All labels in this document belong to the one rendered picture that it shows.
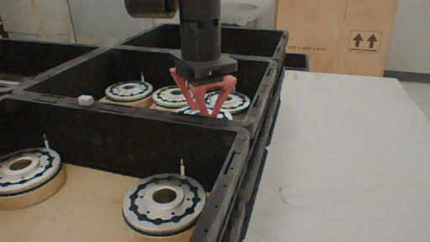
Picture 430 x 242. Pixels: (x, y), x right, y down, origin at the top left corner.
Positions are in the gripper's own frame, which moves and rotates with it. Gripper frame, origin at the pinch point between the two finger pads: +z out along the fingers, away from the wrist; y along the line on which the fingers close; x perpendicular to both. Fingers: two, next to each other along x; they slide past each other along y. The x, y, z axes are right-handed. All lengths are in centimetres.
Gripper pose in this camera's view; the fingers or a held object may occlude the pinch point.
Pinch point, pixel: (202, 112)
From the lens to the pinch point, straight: 50.8
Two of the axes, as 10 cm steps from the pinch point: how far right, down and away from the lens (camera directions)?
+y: 4.7, 4.0, -7.9
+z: 0.1, 8.9, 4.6
